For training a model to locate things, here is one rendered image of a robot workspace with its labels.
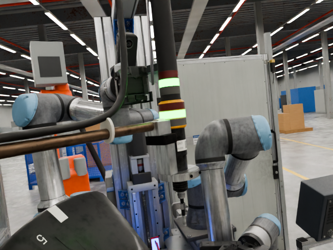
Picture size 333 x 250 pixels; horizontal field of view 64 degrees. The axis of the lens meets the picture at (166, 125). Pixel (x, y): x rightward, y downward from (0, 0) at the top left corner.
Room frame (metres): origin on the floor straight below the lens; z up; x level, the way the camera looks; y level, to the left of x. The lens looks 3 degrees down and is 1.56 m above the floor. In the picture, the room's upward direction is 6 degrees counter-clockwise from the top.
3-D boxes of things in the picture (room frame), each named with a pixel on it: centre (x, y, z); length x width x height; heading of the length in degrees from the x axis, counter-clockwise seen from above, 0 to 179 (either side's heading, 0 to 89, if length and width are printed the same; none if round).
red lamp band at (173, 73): (0.44, -0.01, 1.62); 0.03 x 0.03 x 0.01
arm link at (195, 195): (1.19, -0.12, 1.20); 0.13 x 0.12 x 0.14; 91
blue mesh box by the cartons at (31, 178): (7.08, 3.13, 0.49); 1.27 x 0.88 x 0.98; 1
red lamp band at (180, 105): (0.44, -0.01, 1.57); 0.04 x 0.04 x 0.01
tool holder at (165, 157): (0.43, -0.01, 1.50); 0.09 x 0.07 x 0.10; 139
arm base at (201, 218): (1.19, -0.12, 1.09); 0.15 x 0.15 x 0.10
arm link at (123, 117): (0.80, 0.13, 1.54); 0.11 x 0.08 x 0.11; 148
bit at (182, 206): (0.44, -0.01, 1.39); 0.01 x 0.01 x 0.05
